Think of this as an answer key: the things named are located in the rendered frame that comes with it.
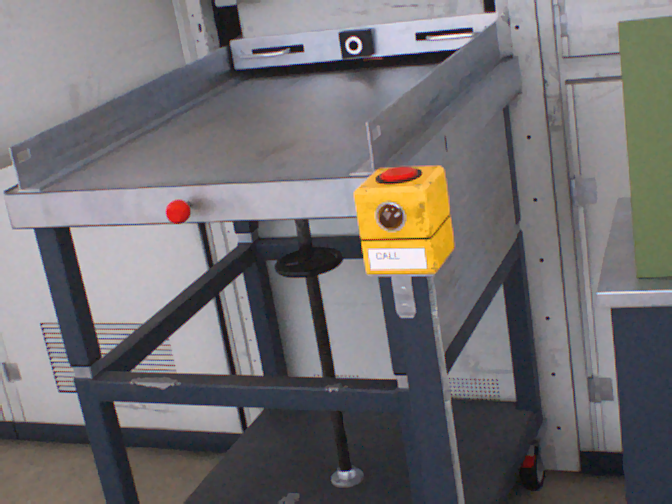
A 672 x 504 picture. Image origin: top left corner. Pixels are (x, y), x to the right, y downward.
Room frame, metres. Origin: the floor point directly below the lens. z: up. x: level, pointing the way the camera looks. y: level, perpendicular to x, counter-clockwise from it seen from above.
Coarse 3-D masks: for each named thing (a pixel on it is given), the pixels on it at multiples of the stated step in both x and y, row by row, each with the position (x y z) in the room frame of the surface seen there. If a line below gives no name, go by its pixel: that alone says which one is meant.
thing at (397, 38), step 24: (384, 24) 2.11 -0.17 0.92; (408, 24) 2.09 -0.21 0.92; (432, 24) 2.07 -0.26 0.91; (456, 24) 2.05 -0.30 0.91; (240, 48) 2.24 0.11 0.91; (264, 48) 2.21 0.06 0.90; (312, 48) 2.17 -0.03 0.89; (336, 48) 2.15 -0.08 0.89; (384, 48) 2.11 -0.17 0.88; (408, 48) 2.09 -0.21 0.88; (432, 48) 2.07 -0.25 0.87; (456, 48) 2.05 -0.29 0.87
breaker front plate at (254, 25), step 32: (256, 0) 2.23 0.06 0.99; (288, 0) 2.20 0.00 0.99; (320, 0) 2.17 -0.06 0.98; (352, 0) 2.14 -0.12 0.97; (384, 0) 2.12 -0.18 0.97; (416, 0) 2.09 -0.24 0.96; (448, 0) 2.07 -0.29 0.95; (480, 0) 2.04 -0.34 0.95; (256, 32) 2.23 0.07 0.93; (288, 32) 2.20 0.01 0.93
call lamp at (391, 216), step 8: (376, 208) 1.12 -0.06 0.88; (384, 208) 1.11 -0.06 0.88; (392, 208) 1.11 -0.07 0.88; (400, 208) 1.11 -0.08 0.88; (376, 216) 1.12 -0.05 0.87; (384, 216) 1.11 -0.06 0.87; (392, 216) 1.10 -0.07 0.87; (400, 216) 1.11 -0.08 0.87; (384, 224) 1.11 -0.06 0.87; (392, 224) 1.10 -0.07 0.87; (400, 224) 1.11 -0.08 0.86
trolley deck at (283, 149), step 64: (512, 64) 1.93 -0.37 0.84; (192, 128) 1.85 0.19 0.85; (256, 128) 1.76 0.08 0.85; (320, 128) 1.68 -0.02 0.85; (448, 128) 1.56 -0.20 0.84; (64, 192) 1.57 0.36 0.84; (128, 192) 1.52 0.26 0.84; (192, 192) 1.48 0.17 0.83; (256, 192) 1.44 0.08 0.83; (320, 192) 1.40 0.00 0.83
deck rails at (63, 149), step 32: (480, 32) 1.89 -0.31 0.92; (192, 64) 2.11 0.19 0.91; (448, 64) 1.70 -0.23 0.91; (480, 64) 1.86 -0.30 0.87; (128, 96) 1.90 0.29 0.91; (160, 96) 1.99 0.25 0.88; (192, 96) 2.09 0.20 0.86; (416, 96) 1.55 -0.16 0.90; (448, 96) 1.68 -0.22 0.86; (64, 128) 1.72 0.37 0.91; (96, 128) 1.80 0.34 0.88; (128, 128) 1.88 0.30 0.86; (384, 128) 1.42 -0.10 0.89; (416, 128) 1.53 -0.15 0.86; (32, 160) 1.64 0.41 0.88; (64, 160) 1.71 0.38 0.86; (96, 160) 1.73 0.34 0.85; (384, 160) 1.40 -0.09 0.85
